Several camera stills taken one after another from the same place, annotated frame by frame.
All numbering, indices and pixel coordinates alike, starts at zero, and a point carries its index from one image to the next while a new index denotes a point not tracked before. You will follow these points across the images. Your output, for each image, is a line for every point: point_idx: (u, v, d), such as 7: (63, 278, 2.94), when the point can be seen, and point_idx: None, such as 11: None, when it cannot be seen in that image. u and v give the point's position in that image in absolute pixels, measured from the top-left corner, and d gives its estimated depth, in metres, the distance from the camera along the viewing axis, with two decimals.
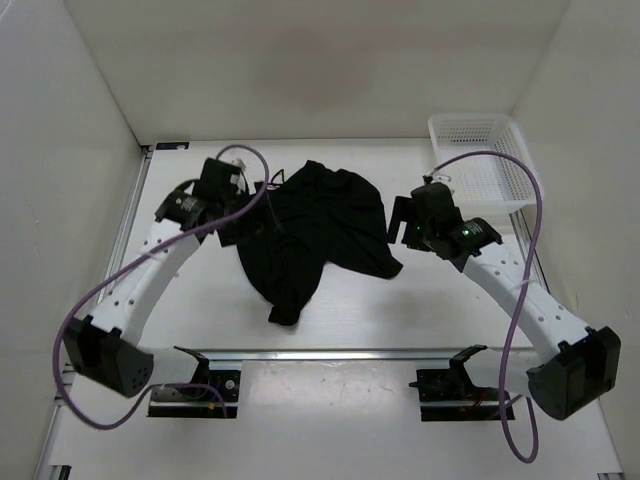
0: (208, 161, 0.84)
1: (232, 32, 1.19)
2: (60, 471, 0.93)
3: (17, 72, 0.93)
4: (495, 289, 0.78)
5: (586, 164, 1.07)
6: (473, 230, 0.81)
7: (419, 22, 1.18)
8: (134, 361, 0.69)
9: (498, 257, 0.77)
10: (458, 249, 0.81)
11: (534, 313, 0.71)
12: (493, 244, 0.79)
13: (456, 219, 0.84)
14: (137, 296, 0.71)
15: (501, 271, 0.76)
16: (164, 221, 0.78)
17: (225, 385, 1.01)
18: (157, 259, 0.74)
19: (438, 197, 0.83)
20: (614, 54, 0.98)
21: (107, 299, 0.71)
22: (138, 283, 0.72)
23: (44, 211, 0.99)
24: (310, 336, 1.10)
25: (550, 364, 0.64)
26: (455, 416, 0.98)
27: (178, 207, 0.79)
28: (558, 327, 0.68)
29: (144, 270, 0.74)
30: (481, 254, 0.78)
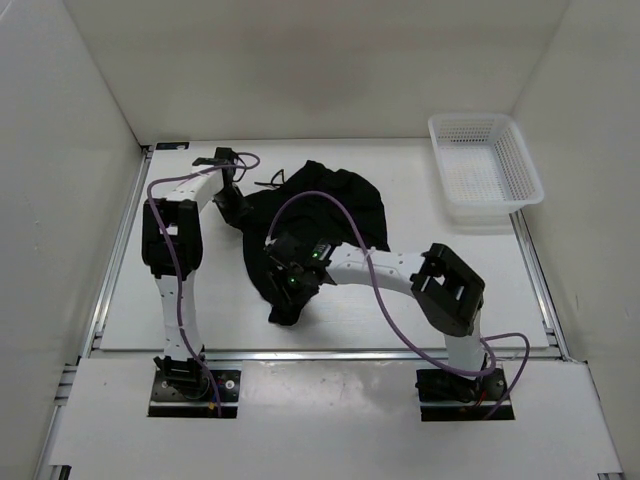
0: (217, 150, 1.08)
1: (232, 32, 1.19)
2: (61, 470, 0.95)
3: (17, 72, 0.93)
4: (361, 279, 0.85)
5: (585, 164, 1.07)
6: (320, 249, 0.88)
7: (419, 22, 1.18)
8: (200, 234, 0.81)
9: (343, 254, 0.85)
10: (321, 271, 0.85)
11: (385, 271, 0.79)
12: (336, 248, 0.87)
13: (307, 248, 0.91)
14: (197, 190, 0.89)
15: (351, 261, 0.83)
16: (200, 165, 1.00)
17: (225, 385, 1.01)
18: (203, 176, 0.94)
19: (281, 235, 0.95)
20: (614, 53, 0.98)
21: (174, 192, 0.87)
22: (195, 183, 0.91)
23: (44, 211, 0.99)
24: (311, 336, 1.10)
25: (419, 298, 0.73)
26: (455, 416, 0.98)
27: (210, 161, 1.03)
28: (405, 268, 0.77)
29: (196, 181, 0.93)
30: (331, 260, 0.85)
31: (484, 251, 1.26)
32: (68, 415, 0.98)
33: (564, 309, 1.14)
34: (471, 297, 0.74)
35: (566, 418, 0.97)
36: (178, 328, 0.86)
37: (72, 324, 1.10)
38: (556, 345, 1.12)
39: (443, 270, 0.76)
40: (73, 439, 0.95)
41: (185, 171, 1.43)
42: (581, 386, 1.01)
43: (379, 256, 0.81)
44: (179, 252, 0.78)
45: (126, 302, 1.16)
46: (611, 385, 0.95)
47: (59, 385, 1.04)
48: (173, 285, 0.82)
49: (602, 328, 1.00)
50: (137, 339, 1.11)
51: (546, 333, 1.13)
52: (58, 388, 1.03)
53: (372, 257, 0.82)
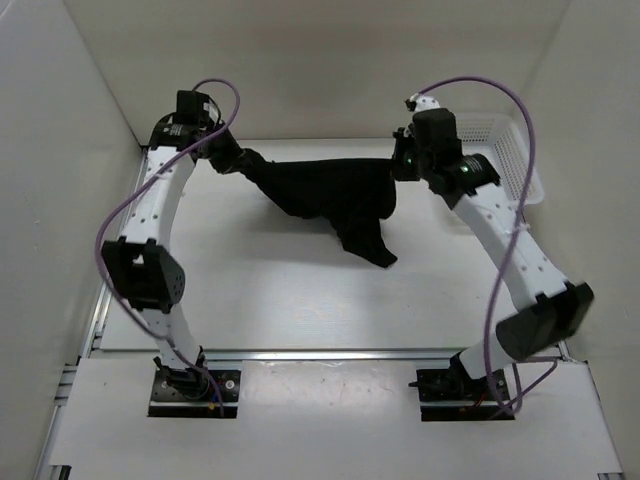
0: (179, 91, 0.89)
1: (232, 31, 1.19)
2: (61, 470, 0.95)
3: (17, 71, 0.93)
4: (482, 231, 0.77)
5: (586, 164, 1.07)
6: (472, 167, 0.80)
7: (419, 22, 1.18)
8: (172, 267, 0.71)
9: (493, 200, 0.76)
10: (453, 186, 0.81)
11: (518, 262, 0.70)
12: (491, 185, 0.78)
13: (457, 152, 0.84)
14: (159, 210, 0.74)
15: (493, 216, 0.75)
16: (159, 149, 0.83)
17: (225, 385, 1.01)
18: (164, 180, 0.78)
19: (441, 122, 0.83)
20: (614, 54, 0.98)
21: (133, 222, 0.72)
22: (156, 198, 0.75)
23: (44, 211, 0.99)
24: (312, 336, 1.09)
25: (525, 312, 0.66)
26: (455, 416, 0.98)
27: (167, 134, 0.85)
28: (541, 280, 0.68)
29: (158, 187, 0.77)
30: (477, 195, 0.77)
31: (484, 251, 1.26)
32: (68, 415, 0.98)
33: None
34: (554, 339, 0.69)
35: (566, 418, 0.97)
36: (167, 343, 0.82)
37: (71, 324, 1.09)
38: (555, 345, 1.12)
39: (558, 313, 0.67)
40: (74, 438, 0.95)
41: None
42: (582, 387, 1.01)
43: (526, 243, 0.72)
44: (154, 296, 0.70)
45: None
46: (612, 385, 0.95)
47: (59, 385, 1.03)
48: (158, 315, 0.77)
49: (602, 328, 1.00)
50: (136, 338, 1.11)
51: None
52: (58, 388, 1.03)
53: (519, 237, 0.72)
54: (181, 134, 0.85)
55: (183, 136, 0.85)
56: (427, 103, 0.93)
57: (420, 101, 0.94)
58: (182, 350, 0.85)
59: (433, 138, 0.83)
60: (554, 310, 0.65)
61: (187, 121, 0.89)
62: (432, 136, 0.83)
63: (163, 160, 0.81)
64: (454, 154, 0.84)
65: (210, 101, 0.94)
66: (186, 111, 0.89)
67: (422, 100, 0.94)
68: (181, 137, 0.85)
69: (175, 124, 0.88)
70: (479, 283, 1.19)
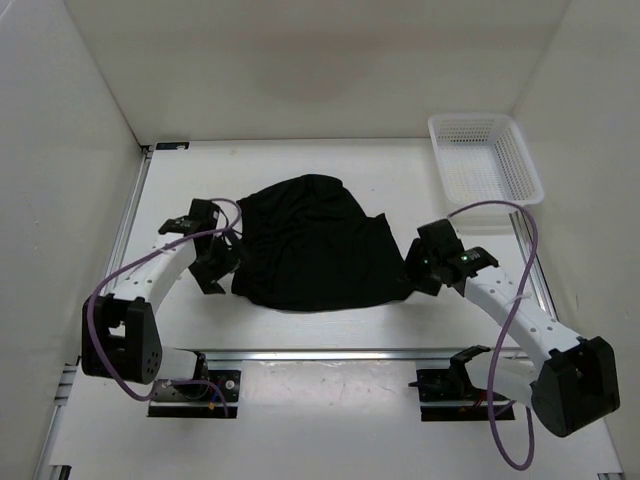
0: (195, 198, 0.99)
1: (232, 32, 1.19)
2: (61, 471, 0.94)
3: (18, 71, 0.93)
4: (493, 310, 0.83)
5: (585, 165, 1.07)
6: (472, 255, 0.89)
7: (419, 22, 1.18)
8: (152, 342, 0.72)
9: (493, 278, 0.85)
10: (458, 273, 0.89)
11: (527, 325, 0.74)
12: (490, 266, 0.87)
13: (459, 249, 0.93)
14: (154, 276, 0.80)
15: (496, 290, 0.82)
16: (168, 235, 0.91)
17: (225, 385, 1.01)
18: (167, 254, 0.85)
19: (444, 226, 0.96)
20: (615, 54, 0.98)
21: (125, 283, 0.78)
22: (154, 268, 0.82)
23: (44, 211, 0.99)
24: (311, 336, 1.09)
25: (544, 371, 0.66)
26: (455, 416, 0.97)
27: (178, 225, 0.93)
28: (551, 337, 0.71)
29: (158, 259, 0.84)
30: (477, 275, 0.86)
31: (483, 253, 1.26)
32: (69, 414, 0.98)
33: (564, 309, 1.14)
34: (600, 409, 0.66)
35: None
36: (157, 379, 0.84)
37: (72, 324, 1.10)
38: None
39: (584, 365, 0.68)
40: (75, 438, 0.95)
41: (184, 172, 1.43)
42: None
43: (531, 311, 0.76)
44: (128, 367, 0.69)
45: None
46: None
47: (59, 385, 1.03)
48: None
49: (600, 328, 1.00)
50: None
51: None
52: (58, 388, 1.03)
53: (521, 302, 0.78)
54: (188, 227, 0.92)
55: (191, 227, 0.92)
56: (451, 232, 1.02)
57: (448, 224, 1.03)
58: (173, 377, 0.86)
59: (437, 241, 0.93)
60: (570, 363, 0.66)
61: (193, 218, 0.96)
62: (437, 238, 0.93)
63: (167, 240, 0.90)
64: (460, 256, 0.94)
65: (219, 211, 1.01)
66: (195, 214, 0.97)
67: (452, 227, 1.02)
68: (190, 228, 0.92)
69: (187, 220, 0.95)
70: None
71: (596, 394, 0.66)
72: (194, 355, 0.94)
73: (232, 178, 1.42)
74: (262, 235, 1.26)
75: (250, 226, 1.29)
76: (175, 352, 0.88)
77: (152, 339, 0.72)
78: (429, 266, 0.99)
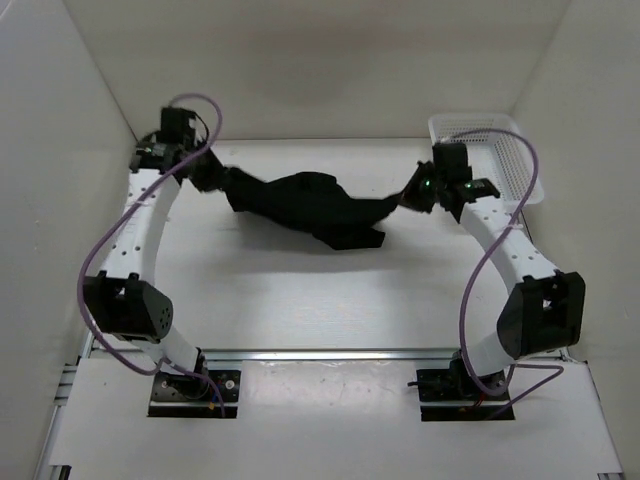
0: (163, 107, 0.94)
1: (232, 32, 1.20)
2: (61, 470, 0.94)
3: (17, 71, 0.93)
4: (482, 236, 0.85)
5: (585, 164, 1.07)
6: (476, 184, 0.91)
7: (419, 22, 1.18)
8: (159, 303, 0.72)
9: (489, 207, 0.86)
10: (459, 200, 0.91)
11: (509, 252, 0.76)
12: (490, 197, 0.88)
13: (466, 174, 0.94)
14: (142, 241, 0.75)
15: (490, 217, 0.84)
16: (142, 173, 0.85)
17: (225, 385, 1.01)
18: (147, 205, 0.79)
19: (454, 151, 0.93)
20: (615, 53, 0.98)
21: (114, 254, 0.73)
22: (139, 229, 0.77)
23: (44, 211, 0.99)
24: (312, 336, 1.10)
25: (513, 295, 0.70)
26: (455, 416, 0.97)
27: (149, 153, 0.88)
28: (531, 266, 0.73)
29: (140, 216, 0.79)
30: (476, 203, 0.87)
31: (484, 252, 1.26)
32: (69, 414, 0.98)
33: None
34: (558, 333, 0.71)
35: (567, 417, 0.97)
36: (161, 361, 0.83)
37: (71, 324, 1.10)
38: None
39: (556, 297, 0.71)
40: (74, 438, 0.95)
41: None
42: (581, 386, 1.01)
43: (518, 239, 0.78)
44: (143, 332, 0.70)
45: None
46: (612, 384, 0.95)
47: (59, 385, 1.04)
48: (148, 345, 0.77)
49: (601, 328, 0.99)
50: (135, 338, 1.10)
51: None
52: (58, 388, 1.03)
53: (511, 233, 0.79)
54: (166, 157, 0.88)
55: (167, 157, 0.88)
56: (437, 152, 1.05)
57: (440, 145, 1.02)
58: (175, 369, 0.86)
59: (447, 164, 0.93)
60: (540, 291, 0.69)
61: (169, 139, 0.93)
62: (446, 162, 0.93)
63: (143, 185, 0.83)
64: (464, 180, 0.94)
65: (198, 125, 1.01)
66: (168, 124, 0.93)
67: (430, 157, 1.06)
68: (169, 157, 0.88)
69: (158, 142, 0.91)
70: (478, 283, 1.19)
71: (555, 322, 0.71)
72: (195, 350, 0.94)
73: None
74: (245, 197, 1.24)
75: (231, 179, 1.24)
76: (182, 340, 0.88)
77: (158, 303, 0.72)
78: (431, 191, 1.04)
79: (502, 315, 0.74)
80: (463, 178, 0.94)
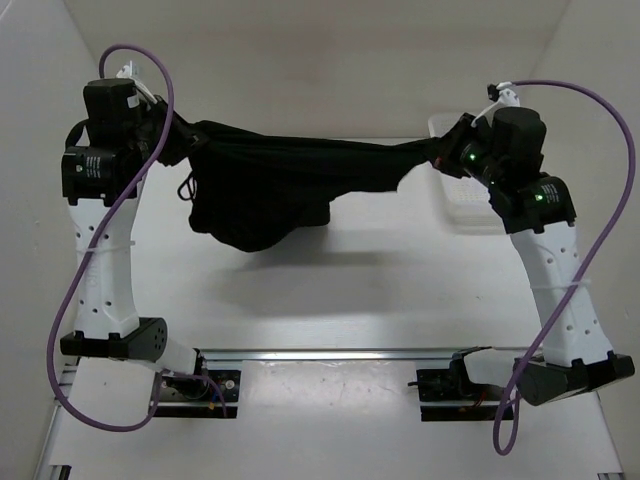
0: (86, 86, 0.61)
1: (233, 32, 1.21)
2: (61, 471, 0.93)
3: (19, 70, 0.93)
4: (534, 274, 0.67)
5: (585, 162, 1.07)
6: (548, 195, 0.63)
7: (418, 22, 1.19)
8: (147, 337, 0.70)
9: (559, 243, 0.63)
10: (522, 212, 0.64)
11: (564, 320, 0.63)
12: (561, 223, 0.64)
13: (529, 169, 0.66)
14: (112, 293, 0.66)
15: (554, 261, 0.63)
16: (82, 205, 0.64)
17: (225, 385, 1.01)
18: (103, 251, 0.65)
19: (525, 140, 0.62)
20: (612, 52, 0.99)
21: (85, 313, 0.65)
22: (102, 279, 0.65)
23: (44, 210, 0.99)
24: (312, 336, 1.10)
25: (554, 377, 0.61)
26: (456, 416, 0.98)
27: (82, 175, 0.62)
28: (587, 346, 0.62)
29: (98, 264, 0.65)
30: (543, 234, 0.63)
31: (484, 252, 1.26)
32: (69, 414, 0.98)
33: None
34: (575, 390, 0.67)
35: (566, 417, 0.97)
36: (160, 370, 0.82)
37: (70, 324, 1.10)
38: None
39: None
40: (75, 438, 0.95)
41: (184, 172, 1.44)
42: None
43: (579, 303, 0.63)
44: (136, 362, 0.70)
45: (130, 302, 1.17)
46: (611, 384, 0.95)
47: (60, 385, 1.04)
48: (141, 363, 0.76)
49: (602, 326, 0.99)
50: None
51: None
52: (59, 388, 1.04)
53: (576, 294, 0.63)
54: (106, 179, 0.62)
55: (106, 181, 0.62)
56: (512, 99, 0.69)
57: (503, 89, 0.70)
58: (176, 371, 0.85)
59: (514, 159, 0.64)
60: (586, 382, 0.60)
61: (105, 144, 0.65)
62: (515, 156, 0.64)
63: (93, 224, 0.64)
64: (526, 171, 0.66)
65: (135, 62, 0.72)
66: (98, 116, 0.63)
67: (507, 90, 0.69)
68: (110, 183, 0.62)
69: (91, 149, 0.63)
70: (477, 283, 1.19)
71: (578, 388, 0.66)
72: (194, 352, 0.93)
73: None
74: (219, 146, 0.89)
75: (198, 130, 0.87)
76: (179, 343, 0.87)
77: (144, 338, 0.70)
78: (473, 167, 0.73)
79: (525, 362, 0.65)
80: (527, 169, 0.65)
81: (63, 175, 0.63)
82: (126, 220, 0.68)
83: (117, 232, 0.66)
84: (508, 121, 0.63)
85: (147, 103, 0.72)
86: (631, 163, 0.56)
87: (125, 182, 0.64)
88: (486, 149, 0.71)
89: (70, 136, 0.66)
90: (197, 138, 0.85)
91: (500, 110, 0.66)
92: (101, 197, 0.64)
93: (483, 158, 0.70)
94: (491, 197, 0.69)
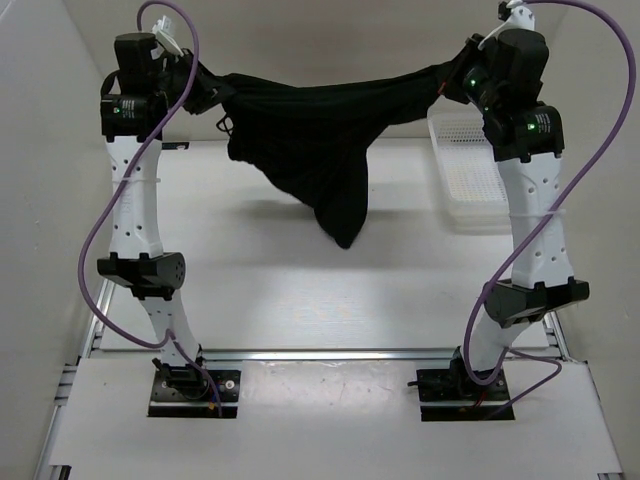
0: (115, 39, 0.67)
1: None
2: (61, 470, 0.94)
3: (19, 70, 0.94)
4: (514, 204, 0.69)
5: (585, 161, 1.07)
6: (540, 122, 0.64)
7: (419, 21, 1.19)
8: (172, 264, 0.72)
9: (542, 174, 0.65)
10: (510, 137, 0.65)
11: (535, 245, 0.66)
12: (550, 154, 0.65)
13: (528, 95, 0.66)
14: (142, 217, 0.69)
15: (535, 191, 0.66)
16: (118, 142, 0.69)
17: (225, 385, 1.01)
18: (136, 180, 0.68)
19: (524, 63, 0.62)
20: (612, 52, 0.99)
21: (119, 237, 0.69)
22: (134, 205, 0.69)
23: (44, 210, 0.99)
24: (311, 336, 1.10)
25: (516, 297, 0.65)
26: (455, 416, 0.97)
27: (120, 117, 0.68)
28: (550, 270, 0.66)
29: (132, 192, 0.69)
30: (529, 163, 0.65)
31: (484, 252, 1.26)
32: (69, 414, 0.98)
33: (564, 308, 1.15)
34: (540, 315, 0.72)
35: (567, 416, 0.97)
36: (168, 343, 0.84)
37: (71, 324, 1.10)
38: (556, 345, 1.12)
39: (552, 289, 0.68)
40: (75, 438, 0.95)
41: (184, 173, 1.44)
42: (581, 385, 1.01)
43: (551, 230, 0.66)
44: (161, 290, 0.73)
45: (129, 302, 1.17)
46: (612, 383, 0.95)
47: (59, 385, 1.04)
48: (161, 306, 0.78)
49: (603, 325, 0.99)
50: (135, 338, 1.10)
51: (547, 333, 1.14)
52: (58, 388, 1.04)
53: (550, 222, 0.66)
54: (139, 120, 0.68)
55: (140, 121, 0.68)
56: (524, 17, 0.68)
57: (517, 6, 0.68)
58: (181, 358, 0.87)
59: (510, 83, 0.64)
60: (543, 301, 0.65)
61: (137, 91, 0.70)
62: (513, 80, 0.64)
63: (127, 156, 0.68)
64: (525, 98, 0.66)
65: (166, 17, 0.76)
66: (129, 67, 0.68)
67: (519, 9, 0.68)
68: (143, 123, 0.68)
69: (125, 96, 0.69)
70: (477, 283, 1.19)
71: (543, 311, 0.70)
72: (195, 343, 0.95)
73: (231, 179, 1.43)
74: (243, 101, 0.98)
75: (226, 85, 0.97)
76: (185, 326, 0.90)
77: (171, 263, 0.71)
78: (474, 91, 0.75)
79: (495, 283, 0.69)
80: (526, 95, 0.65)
81: (102, 118, 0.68)
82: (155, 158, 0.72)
83: (149, 166, 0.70)
84: (510, 44, 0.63)
85: (172, 56, 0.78)
86: (627, 93, 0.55)
87: (155, 123, 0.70)
88: (487, 73, 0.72)
89: (103, 87, 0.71)
90: (220, 91, 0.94)
91: (504, 31, 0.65)
92: (134, 135, 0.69)
93: (484, 81, 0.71)
94: (486, 125, 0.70)
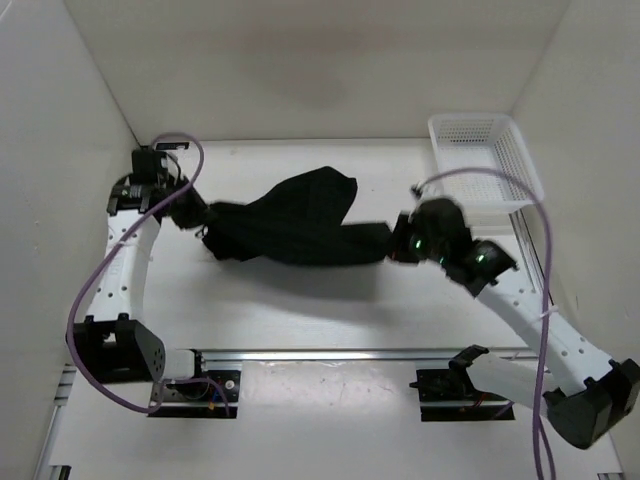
0: (135, 149, 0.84)
1: (234, 33, 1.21)
2: (60, 471, 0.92)
3: (18, 70, 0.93)
4: (513, 322, 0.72)
5: (585, 161, 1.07)
6: (488, 254, 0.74)
7: (419, 20, 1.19)
8: (150, 346, 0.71)
9: (515, 286, 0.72)
10: (472, 274, 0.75)
11: (556, 348, 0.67)
12: (509, 270, 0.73)
13: (470, 242, 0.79)
14: (127, 280, 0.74)
15: (520, 302, 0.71)
16: (120, 215, 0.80)
17: (225, 385, 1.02)
18: (129, 245, 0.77)
19: (451, 217, 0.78)
20: (614, 53, 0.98)
21: (100, 299, 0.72)
22: (122, 268, 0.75)
23: (43, 210, 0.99)
24: (310, 336, 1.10)
25: (576, 401, 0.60)
26: (456, 416, 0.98)
27: (128, 197, 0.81)
28: (587, 363, 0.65)
29: (122, 256, 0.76)
30: (498, 283, 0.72)
31: None
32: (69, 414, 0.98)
33: (564, 309, 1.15)
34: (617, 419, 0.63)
35: None
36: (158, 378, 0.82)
37: None
38: None
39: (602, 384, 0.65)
40: (75, 438, 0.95)
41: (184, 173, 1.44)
42: None
43: (558, 329, 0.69)
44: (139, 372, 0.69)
45: None
46: None
47: (60, 385, 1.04)
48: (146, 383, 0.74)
49: (603, 325, 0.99)
50: None
51: None
52: (58, 388, 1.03)
53: (552, 322, 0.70)
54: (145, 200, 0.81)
55: (145, 199, 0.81)
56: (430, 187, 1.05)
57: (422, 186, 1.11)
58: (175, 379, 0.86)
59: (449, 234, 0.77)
60: (606, 394, 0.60)
61: (144, 182, 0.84)
62: (449, 231, 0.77)
63: (125, 226, 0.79)
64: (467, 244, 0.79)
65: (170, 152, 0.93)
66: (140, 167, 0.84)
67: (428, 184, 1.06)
68: (147, 201, 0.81)
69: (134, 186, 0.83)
70: None
71: (617, 412, 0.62)
72: (190, 353, 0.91)
73: (231, 179, 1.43)
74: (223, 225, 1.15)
75: (212, 211, 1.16)
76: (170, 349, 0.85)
77: (148, 341, 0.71)
78: (425, 249, 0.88)
79: (551, 405, 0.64)
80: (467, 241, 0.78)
81: (112, 198, 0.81)
82: (148, 234, 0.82)
83: (143, 237, 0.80)
84: (433, 209, 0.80)
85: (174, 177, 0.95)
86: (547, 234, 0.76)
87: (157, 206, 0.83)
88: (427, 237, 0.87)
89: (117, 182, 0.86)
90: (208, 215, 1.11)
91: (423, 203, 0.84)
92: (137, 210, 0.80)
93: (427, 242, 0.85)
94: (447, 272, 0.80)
